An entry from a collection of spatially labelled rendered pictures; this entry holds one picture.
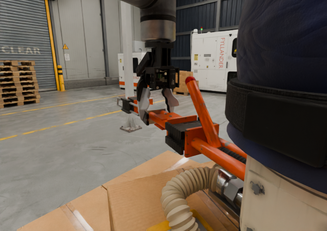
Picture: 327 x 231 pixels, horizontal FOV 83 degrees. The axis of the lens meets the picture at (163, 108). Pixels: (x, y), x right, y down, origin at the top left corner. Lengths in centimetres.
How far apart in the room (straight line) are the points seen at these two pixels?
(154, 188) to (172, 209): 15
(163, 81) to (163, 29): 12
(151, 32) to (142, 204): 38
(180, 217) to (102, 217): 74
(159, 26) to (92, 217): 87
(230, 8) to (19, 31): 990
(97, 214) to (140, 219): 66
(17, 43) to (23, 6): 143
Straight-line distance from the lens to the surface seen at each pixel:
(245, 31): 18
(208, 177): 36
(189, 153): 38
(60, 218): 109
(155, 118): 50
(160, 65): 46
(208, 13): 1232
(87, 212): 107
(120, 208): 42
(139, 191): 46
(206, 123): 36
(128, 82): 339
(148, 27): 48
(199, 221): 37
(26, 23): 968
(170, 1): 49
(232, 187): 34
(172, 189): 33
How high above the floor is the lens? 124
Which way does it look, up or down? 14 degrees down
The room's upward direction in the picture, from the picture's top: straight up
